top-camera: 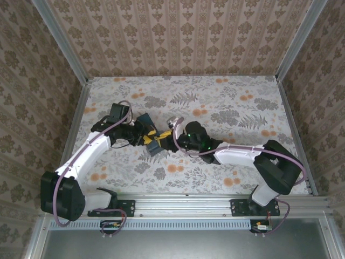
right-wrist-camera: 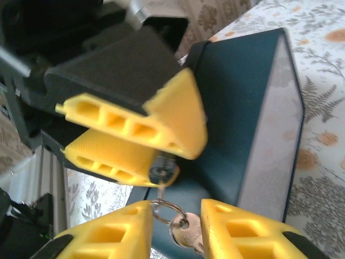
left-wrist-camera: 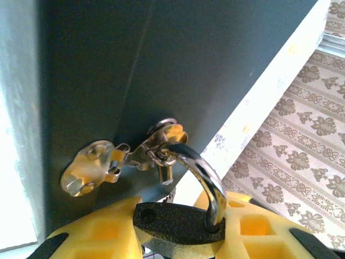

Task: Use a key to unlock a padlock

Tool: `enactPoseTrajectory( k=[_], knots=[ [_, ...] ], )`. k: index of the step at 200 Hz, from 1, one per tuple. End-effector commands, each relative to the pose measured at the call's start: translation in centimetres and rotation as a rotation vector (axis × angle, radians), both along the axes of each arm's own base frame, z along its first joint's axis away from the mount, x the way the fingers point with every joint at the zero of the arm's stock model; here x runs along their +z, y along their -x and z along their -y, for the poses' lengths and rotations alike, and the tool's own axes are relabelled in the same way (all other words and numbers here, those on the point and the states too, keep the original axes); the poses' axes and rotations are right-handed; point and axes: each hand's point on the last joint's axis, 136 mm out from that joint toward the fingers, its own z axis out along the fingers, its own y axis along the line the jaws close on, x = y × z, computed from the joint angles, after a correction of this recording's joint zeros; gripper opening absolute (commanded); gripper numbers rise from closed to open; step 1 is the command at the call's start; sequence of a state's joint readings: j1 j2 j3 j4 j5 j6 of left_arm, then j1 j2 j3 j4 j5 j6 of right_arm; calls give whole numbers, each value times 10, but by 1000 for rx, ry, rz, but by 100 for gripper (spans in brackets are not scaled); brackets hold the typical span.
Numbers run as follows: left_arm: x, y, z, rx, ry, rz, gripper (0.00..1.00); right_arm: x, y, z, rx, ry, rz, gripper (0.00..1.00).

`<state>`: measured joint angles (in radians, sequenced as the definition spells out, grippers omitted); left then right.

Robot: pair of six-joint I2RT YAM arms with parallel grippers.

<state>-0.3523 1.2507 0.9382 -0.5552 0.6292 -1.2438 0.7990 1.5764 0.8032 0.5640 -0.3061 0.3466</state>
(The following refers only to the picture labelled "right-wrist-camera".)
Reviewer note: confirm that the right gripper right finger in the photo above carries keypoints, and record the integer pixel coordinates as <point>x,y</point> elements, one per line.
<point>237,237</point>

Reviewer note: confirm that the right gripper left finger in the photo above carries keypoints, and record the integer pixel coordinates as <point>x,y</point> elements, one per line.
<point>121,232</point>

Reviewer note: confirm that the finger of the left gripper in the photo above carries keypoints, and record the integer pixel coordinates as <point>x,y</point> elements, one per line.
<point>121,153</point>
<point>121,73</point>

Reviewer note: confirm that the silver padlock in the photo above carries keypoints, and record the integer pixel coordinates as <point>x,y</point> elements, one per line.
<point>163,170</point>

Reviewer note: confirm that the spare silver key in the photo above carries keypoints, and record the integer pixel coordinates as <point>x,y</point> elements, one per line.
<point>188,232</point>

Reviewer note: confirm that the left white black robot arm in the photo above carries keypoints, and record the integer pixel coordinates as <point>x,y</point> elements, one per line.
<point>19,172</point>

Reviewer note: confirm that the dark blue painted box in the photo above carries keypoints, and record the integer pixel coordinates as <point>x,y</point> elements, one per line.
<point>237,94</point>

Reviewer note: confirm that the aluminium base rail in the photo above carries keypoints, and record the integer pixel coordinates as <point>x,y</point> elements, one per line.
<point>54,183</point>

